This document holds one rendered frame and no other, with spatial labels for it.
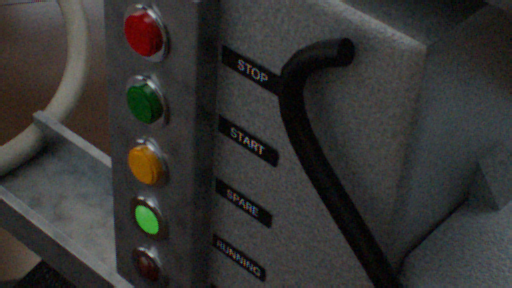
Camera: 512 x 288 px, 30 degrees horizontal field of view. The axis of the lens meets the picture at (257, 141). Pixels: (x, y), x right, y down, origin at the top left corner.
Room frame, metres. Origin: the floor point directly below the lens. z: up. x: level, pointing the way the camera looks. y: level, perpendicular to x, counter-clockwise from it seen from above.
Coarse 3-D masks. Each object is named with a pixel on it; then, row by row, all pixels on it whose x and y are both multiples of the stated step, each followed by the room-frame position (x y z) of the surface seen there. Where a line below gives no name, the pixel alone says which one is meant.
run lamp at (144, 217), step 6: (138, 210) 0.45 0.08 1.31; (144, 210) 0.45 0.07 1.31; (138, 216) 0.45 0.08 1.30; (144, 216) 0.45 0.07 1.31; (150, 216) 0.44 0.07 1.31; (138, 222) 0.45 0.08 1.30; (144, 222) 0.44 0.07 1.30; (150, 222) 0.44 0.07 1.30; (156, 222) 0.44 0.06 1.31; (144, 228) 0.45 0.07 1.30; (150, 228) 0.44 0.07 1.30; (156, 228) 0.44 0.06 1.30
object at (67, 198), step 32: (64, 128) 0.81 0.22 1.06; (32, 160) 0.80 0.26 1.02; (64, 160) 0.80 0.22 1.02; (96, 160) 0.76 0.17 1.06; (0, 192) 0.70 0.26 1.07; (32, 192) 0.74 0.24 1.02; (64, 192) 0.75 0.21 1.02; (96, 192) 0.75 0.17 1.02; (0, 224) 0.69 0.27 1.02; (32, 224) 0.66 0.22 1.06; (64, 224) 0.70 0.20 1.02; (96, 224) 0.70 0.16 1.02; (64, 256) 0.62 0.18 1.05; (96, 256) 0.65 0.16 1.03
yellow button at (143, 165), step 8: (136, 152) 0.45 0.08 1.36; (144, 152) 0.45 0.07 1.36; (136, 160) 0.45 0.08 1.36; (144, 160) 0.44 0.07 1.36; (152, 160) 0.44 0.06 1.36; (136, 168) 0.45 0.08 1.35; (144, 168) 0.44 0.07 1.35; (152, 168) 0.44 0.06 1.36; (136, 176) 0.45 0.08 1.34; (144, 176) 0.44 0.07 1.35; (152, 176) 0.44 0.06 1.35
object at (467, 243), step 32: (288, 64) 0.39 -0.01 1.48; (320, 64) 0.38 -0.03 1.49; (288, 96) 0.39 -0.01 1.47; (288, 128) 0.38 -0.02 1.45; (320, 160) 0.37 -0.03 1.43; (320, 192) 0.37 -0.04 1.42; (352, 224) 0.36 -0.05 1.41; (448, 224) 0.41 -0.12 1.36; (480, 224) 0.41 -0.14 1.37; (384, 256) 0.35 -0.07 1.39; (416, 256) 0.38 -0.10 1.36; (448, 256) 0.38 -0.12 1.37; (480, 256) 0.38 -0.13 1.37
